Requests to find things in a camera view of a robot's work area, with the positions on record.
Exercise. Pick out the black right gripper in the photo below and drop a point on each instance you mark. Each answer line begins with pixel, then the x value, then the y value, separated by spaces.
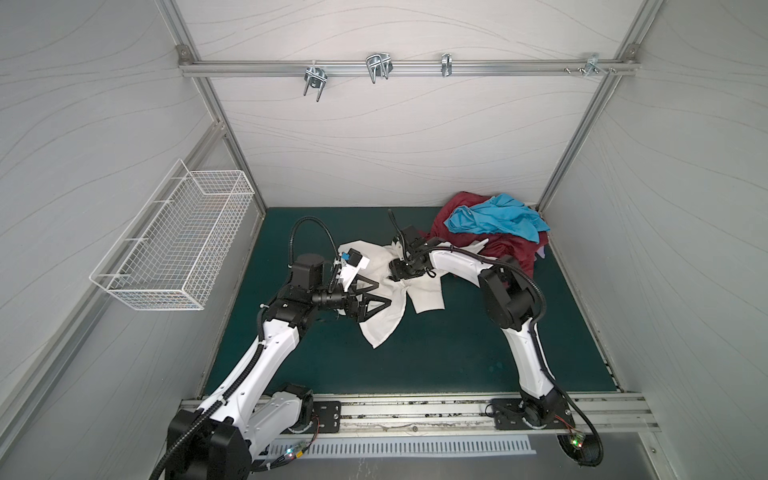
pixel 405 265

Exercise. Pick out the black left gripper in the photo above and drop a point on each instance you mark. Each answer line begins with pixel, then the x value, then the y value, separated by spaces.
pixel 359 309

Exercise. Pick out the white shirt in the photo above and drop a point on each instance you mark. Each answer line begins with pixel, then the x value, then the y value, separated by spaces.
pixel 424 292

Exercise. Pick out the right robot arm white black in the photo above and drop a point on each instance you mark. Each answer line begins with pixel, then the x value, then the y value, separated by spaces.
pixel 515 303

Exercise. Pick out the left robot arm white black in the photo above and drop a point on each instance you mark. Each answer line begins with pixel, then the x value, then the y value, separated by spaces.
pixel 227 433

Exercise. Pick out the turquoise blue cloth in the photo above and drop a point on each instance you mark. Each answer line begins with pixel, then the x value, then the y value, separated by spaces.
pixel 500 214

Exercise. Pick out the maroon satin shirt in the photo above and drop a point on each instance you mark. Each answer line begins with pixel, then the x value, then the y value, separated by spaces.
pixel 496 244

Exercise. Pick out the white ventilation grille strip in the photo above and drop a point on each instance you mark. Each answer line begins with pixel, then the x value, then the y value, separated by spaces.
pixel 478 446

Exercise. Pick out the metal u-bolt clamp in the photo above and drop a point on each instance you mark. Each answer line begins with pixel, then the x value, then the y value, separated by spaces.
pixel 446 65
pixel 379 65
pixel 315 78

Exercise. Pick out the aluminium top crossbar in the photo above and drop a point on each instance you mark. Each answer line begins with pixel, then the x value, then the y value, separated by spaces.
pixel 401 68

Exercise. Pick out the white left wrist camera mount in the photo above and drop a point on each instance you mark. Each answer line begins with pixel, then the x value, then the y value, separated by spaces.
pixel 352 262

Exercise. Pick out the white wire basket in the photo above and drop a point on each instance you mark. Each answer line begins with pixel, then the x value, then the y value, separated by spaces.
pixel 169 256

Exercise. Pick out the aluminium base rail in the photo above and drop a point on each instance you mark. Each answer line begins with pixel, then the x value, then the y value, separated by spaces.
pixel 470 413

